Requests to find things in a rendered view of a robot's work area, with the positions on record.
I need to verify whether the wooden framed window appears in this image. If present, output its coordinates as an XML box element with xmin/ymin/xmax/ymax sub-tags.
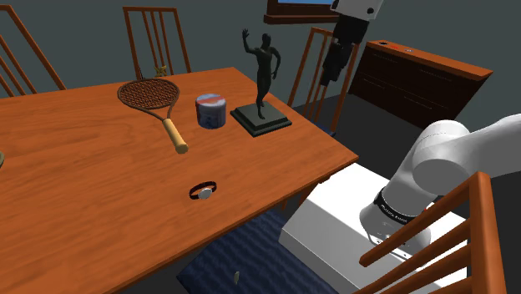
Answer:
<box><xmin>263</xmin><ymin>0</ymin><xmax>342</xmax><ymax>26</ymax></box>

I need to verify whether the wooden slat-back chair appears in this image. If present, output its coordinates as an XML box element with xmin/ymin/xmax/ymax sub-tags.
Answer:
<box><xmin>0</xmin><ymin>3</ymin><xmax>68</xmax><ymax>99</ymax></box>
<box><xmin>286</xmin><ymin>26</ymin><xmax>362</xmax><ymax>138</ymax></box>
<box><xmin>122</xmin><ymin>5</ymin><xmax>193</xmax><ymax>81</ymax></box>
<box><xmin>176</xmin><ymin>170</ymin><xmax>508</xmax><ymax>294</ymax></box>

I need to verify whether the dark wooden sideboard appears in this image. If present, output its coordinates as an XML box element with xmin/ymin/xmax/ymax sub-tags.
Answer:
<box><xmin>347</xmin><ymin>39</ymin><xmax>494</xmax><ymax>130</ymax></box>

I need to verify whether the black human figure statue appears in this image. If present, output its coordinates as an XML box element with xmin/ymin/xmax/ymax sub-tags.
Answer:
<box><xmin>230</xmin><ymin>28</ymin><xmax>293</xmax><ymax>138</ymax></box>

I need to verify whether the blue round tin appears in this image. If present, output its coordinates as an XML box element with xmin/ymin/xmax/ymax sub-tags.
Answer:
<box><xmin>195</xmin><ymin>93</ymin><xmax>228</xmax><ymax>130</ymax></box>

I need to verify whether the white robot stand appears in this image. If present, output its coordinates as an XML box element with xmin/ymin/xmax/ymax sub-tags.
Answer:
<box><xmin>278</xmin><ymin>162</ymin><xmax>469</xmax><ymax>294</ymax></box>

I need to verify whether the brown tennis racket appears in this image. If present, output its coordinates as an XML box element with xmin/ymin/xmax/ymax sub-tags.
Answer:
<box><xmin>117</xmin><ymin>77</ymin><xmax>190</xmax><ymax>155</ymax></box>

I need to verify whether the black wristwatch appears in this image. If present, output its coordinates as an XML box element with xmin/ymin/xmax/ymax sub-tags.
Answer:
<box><xmin>188</xmin><ymin>180</ymin><xmax>218</xmax><ymax>201</ymax></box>

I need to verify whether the wooden dining table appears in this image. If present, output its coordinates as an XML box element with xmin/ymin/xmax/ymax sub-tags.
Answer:
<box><xmin>0</xmin><ymin>66</ymin><xmax>360</xmax><ymax>294</ymax></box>

